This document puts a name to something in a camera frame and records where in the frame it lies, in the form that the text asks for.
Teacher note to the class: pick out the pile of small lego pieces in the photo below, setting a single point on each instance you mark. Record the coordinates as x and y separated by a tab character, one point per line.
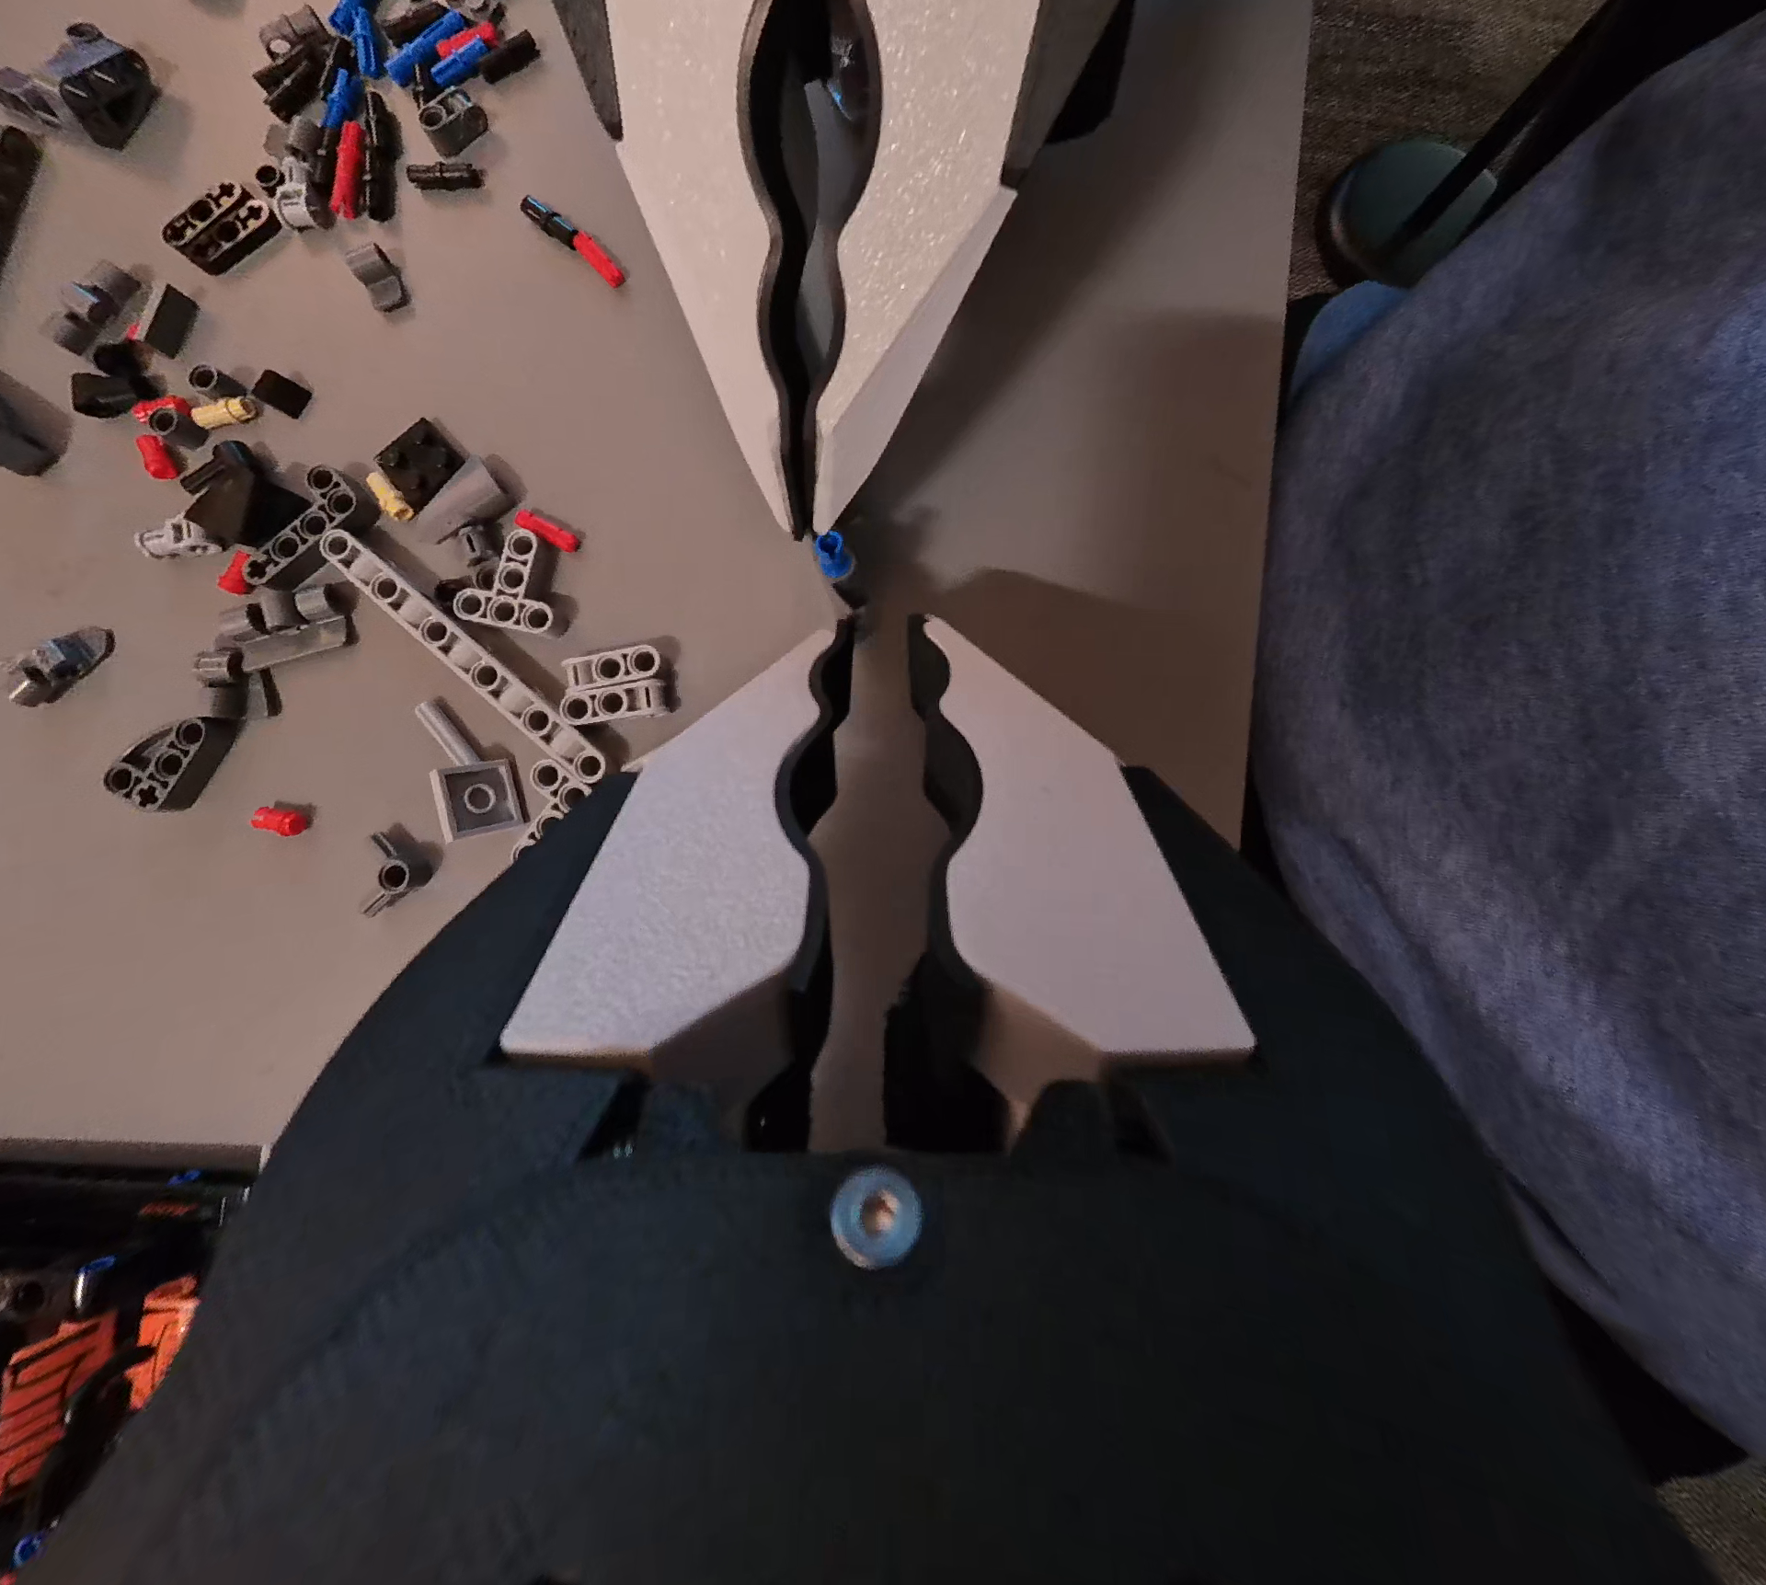
344	164

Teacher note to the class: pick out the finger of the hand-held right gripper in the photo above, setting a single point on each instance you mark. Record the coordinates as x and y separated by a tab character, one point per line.
952	26
676	26

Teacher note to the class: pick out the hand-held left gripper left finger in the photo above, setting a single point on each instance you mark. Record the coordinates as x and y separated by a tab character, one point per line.
663	924

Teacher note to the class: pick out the black and red lego pin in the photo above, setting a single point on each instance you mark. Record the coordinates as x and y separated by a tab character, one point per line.
573	238

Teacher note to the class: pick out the partly built lego model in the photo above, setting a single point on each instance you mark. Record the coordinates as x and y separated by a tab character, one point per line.
83	1378

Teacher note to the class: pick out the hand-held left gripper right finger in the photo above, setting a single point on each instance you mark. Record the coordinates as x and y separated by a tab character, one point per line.
1090	924

